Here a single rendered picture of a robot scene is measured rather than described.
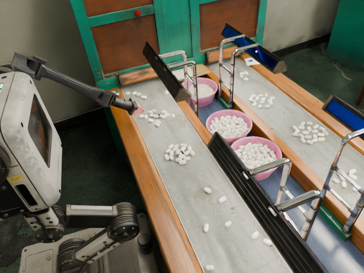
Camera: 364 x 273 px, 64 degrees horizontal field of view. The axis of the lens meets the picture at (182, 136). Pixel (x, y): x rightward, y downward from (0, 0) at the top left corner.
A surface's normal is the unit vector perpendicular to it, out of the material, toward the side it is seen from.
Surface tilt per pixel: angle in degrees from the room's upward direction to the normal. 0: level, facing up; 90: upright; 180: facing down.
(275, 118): 0
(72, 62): 90
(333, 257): 0
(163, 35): 90
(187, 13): 90
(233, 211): 0
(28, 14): 90
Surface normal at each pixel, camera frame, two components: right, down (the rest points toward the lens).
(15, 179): 0.29, 0.62
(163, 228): -0.07, -0.75
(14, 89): 0.26, -0.78
